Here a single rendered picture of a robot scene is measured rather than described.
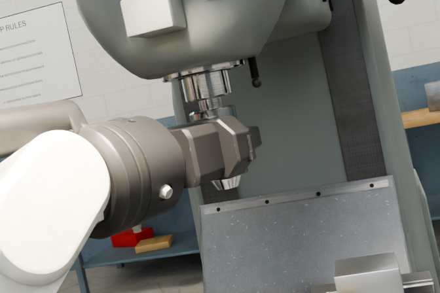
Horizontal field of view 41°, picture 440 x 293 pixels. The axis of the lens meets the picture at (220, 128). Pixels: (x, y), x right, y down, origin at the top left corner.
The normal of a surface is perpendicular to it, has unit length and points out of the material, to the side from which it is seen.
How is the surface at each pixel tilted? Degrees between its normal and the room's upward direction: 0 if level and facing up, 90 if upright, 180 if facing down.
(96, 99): 90
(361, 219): 63
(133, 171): 86
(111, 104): 90
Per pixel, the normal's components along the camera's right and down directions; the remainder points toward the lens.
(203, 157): 0.80, -0.13
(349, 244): -0.31, -0.37
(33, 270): 0.71, -0.40
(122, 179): 0.16, 0.00
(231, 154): -0.58, 0.15
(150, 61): -0.22, 0.79
